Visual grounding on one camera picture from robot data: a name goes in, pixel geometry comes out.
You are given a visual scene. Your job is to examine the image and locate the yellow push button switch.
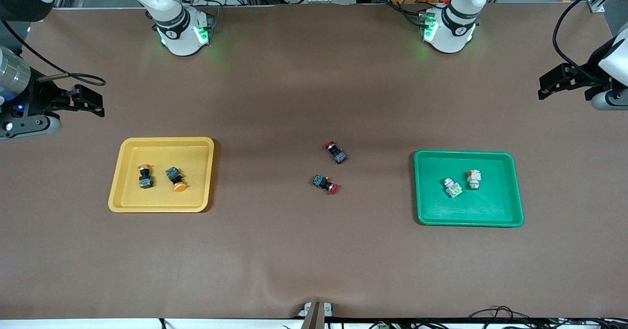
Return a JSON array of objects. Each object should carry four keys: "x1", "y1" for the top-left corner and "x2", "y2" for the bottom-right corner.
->
[
  {"x1": 165, "y1": 167, "x2": 188, "y2": 192},
  {"x1": 137, "y1": 164, "x2": 154, "y2": 189}
]

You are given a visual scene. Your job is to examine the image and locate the green button green label block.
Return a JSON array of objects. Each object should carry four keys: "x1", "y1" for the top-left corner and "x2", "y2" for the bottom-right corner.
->
[{"x1": 444, "y1": 177, "x2": 463, "y2": 199}]

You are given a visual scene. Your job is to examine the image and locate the green plastic tray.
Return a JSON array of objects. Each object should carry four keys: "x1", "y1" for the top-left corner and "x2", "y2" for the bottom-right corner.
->
[{"x1": 414, "y1": 151, "x2": 524, "y2": 228}]

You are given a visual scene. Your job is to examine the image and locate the yellow plastic tray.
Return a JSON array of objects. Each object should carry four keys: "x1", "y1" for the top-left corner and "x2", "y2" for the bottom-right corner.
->
[{"x1": 108, "y1": 137, "x2": 215, "y2": 213}]

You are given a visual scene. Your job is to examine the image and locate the brown table mat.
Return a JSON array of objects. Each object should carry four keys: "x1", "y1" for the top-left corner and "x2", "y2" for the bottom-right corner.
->
[{"x1": 0, "y1": 3, "x2": 628, "y2": 320}]

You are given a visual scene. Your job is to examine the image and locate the brown tapered bar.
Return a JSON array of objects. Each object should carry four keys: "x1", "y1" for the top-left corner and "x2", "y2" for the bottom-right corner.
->
[{"x1": 301, "y1": 302, "x2": 325, "y2": 329}]

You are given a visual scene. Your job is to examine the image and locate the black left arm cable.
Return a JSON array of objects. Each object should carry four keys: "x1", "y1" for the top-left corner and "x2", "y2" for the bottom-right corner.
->
[{"x1": 552, "y1": 0, "x2": 628, "y2": 84}]

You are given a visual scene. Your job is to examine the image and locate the red push button switch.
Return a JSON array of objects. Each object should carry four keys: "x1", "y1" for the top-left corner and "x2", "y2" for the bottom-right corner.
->
[
  {"x1": 313, "y1": 174, "x2": 339, "y2": 195},
  {"x1": 324, "y1": 141, "x2": 348, "y2": 165}
]

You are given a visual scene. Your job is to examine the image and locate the black cable bundle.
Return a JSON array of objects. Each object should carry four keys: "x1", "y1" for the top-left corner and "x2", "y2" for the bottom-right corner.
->
[{"x1": 469, "y1": 306, "x2": 628, "y2": 329}]

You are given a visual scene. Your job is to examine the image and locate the white table edge bracket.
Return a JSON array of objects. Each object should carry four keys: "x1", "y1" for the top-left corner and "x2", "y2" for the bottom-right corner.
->
[{"x1": 297, "y1": 302, "x2": 335, "y2": 318}]

